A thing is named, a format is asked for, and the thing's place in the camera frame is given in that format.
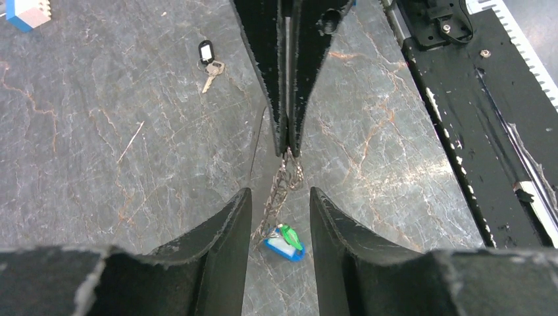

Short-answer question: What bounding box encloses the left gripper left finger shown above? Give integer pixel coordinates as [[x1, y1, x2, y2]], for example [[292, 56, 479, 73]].
[[1, 188, 252, 315]]

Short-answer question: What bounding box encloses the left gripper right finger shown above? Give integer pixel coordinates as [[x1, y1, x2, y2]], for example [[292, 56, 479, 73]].
[[309, 187, 557, 315]]

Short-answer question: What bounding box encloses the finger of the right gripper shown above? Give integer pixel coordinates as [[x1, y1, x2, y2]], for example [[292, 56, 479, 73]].
[[288, 0, 353, 157], [231, 0, 288, 157]]

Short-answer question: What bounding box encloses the green key tag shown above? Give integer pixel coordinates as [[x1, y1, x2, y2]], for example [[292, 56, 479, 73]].
[[278, 224, 303, 251]]

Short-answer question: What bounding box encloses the blue key tag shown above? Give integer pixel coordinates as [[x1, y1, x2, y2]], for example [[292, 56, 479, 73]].
[[264, 236, 306, 262]]

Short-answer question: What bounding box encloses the metal key organizer plate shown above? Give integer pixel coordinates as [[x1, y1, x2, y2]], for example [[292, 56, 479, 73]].
[[250, 147, 304, 248]]

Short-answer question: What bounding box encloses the black key tag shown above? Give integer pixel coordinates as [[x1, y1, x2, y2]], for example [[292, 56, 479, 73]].
[[198, 39, 225, 93]]

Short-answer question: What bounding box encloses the blue white toy brick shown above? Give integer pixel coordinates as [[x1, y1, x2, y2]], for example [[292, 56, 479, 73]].
[[4, 0, 51, 32]]

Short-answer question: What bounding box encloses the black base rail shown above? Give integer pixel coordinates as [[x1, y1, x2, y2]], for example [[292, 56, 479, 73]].
[[396, 1, 557, 248]]

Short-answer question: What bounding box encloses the grey slotted cable duct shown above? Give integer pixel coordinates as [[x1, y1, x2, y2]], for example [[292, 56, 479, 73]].
[[466, 0, 557, 110]]

